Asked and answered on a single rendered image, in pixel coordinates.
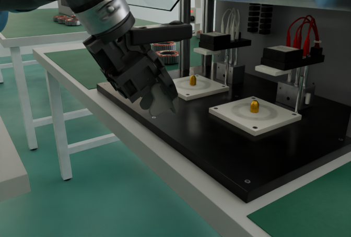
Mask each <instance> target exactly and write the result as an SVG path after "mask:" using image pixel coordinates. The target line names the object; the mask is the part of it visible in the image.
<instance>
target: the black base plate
mask: <svg viewBox="0 0 351 237"><path fill-rule="evenodd" d="M167 72H168V73H169V75H170V76H171V78H172V79H177V78H182V77H188V76H192V75H200V76H203V77H205V78H208V79H211V80H213V81H216V82H218V83H220V84H223V85H225V82H224V81H222V80H219V79H216V73H217V63H212V65H211V66H209V65H208V66H204V65H200V66H194V67H190V69H188V70H187V69H186V70H181V69H176V70H170V71H167ZM227 86H228V87H229V91H225V92H221V93H217V94H213V95H210V96H205V97H201V98H197V99H192V100H188V101H186V100H184V99H182V98H180V97H178V99H179V105H178V113H177V114H174V113H173V112H172V111H171V110H170V109H168V110H166V111H164V112H162V113H161V114H159V115H157V116H151V115H150V114H149V109H148V110H143V109H142V108H141V107H140V105H139V103H140V101H141V99H142V97H140V98H138V99H137V100H136V101H135V102H134V103H131V101H130V100H129V99H125V98H124V97H123V96H121V95H120V94H119V93H118V91H115V90H114V88H113V87H112V85H111V84H110V83H109V82H102V83H98V84H97V90H98V91H99V92H100V93H102V94H103V95H104V96H105V97H107V98H108V99H109V100H111V101H112V102H113V103H115V104H116V105H117V106H119V107H120V108H121V109H122V110H124V111H125V112H126V113H128V114H129V115H130V116H132V117H133V118H134V119H136V120H137V121H139V122H140V123H141V124H142V125H144V126H145V127H146V128H148V129H149V130H150V131H152V132H153V133H154V134H155V135H157V136H158V137H159V138H161V139H162V140H163V141H165V142H166V143H167V144H168V145H170V146H171V147H172V148H174V149H175V150H176V151H178V152H179V153H180V154H182V155H183V156H185V157H186V158H187V159H189V160H190V161H191V162H192V163H194V164H195V165H196V166H198V167H199V168H200V169H202V170H203V171H204V172H205V173H207V174H208V175H209V176H211V177H212V178H213V179H215V180H216V181H217V182H218V183H220V184H221V185H222V186H224V187H225V188H226V189H228V190H229V191H231V192H232V193H233V194H235V195H236V196H237V197H239V198H240V199H241V200H242V201H244V202H245V203H246V204H247V203H249V202H251V201H253V200H255V199H257V198H259V197H261V196H263V195H265V194H267V193H269V192H271V191H273V190H275V189H277V188H279V187H281V186H283V185H285V184H287V183H289V182H291V181H293V180H295V179H297V178H299V177H301V176H303V175H305V174H307V173H309V172H311V171H313V170H315V169H317V168H319V167H321V166H323V165H325V164H327V163H329V162H331V161H333V160H335V159H337V158H339V157H341V156H343V155H345V154H347V153H349V152H351V137H348V136H346V132H347V127H348V122H349V118H350V113H351V106H348V105H344V104H341V103H338V102H335V101H332V100H329V99H326V98H323V97H319V96H316V95H314V98H313V104H312V106H310V107H308V108H305V109H302V110H299V112H298V114H300V115H302V117H301V120H299V121H296V122H293V123H290V124H288V125H285V126H282V127H279V128H276V129H274V130H271V131H268V132H266V133H262V134H259V135H257V136H253V135H251V134H249V133H247V132H246V131H244V130H242V129H240V128H238V127H236V126H234V125H232V124H230V123H228V122H226V121H224V120H222V119H220V118H219V117H217V116H215V115H213V114H211V113H209V108H212V107H214V106H218V105H222V104H226V103H229V102H234V101H237V100H241V99H245V98H249V97H252V96H254V97H257V98H259V99H262V100H264V101H267V102H269V103H272V104H274V105H277V106H280V107H282V108H284V109H287V110H290V111H293V112H295V108H293V107H290V106H288V105H285V104H282V103H280V102H277V101H276V96H277V87H278V83H276V82H273V81H270V80H267V79H264V78H261V77H258V76H254V75H251V74H248V73H244V82H240V83H237V84H229V83H228V85H227Z"/></svg>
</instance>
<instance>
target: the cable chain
mask: <svg viewBox="0 0 351 237"><path fill-rule="evenodd" d="M250 5H260V4H255V3H250ZM262 6H273V5H268V4H262ZM249 10H251V11H250V12H249V16H259V15H260V12H259V11H256V10H260V6H249ZM272 11H273V8H272V7H262V8H261V12H272ZM261 17H262V19H260V23H264V24H260V29H262V30H259V31H258V28H256V27H258V26H259V23H258V22H255V21H259V17H249V18H248V21H251V22H249V23H248V27H250V28H248V29H247V32H249V33H251V34H255V33H259V34H261V35H263V36H268V35H275V34H274V33H270V30H268V29H270V28H271V24H268V23H271V21H272V19H270V18H271V17H272V13H261Z"/></svg>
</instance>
